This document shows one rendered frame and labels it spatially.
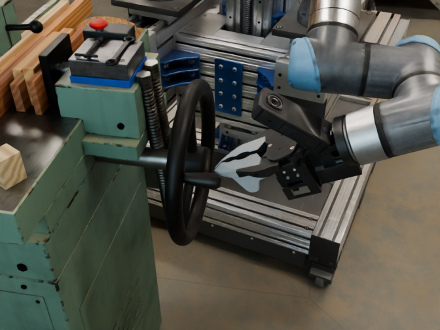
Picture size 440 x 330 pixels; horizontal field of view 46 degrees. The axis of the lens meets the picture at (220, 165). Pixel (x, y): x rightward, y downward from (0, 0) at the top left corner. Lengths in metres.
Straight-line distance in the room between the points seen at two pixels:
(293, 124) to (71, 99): 0.37
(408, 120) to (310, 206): 1.08
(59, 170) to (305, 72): 0.39
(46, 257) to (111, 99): 0.26
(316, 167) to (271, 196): 1.01
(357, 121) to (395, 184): 1.54
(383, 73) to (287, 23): 0.70
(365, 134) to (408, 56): 0.14
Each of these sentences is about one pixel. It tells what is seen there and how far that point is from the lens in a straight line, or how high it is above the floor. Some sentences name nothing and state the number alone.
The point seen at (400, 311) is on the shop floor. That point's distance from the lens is 1.78.
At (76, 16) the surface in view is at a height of 0.92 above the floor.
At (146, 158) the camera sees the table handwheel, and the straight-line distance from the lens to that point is 0.91.
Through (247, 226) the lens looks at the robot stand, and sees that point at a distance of 1.69.
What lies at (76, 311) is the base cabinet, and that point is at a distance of 0.99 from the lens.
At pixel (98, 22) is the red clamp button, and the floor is 1.02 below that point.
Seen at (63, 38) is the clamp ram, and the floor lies 0.99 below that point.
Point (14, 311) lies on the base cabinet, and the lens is 0.99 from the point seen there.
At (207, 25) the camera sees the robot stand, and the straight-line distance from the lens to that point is 1.63.
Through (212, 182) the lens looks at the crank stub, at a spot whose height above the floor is 0.87.
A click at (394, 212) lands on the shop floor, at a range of 2.10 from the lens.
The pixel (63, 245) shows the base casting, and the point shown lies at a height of 0.75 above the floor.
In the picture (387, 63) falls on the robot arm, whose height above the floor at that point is 1.04.
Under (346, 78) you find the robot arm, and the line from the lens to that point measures 0.75.
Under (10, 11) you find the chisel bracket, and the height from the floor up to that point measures 1.05.
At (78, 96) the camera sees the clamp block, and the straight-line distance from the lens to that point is 0.86.
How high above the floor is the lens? 1.37
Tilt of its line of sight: 38 degrees down
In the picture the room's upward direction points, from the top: straight up
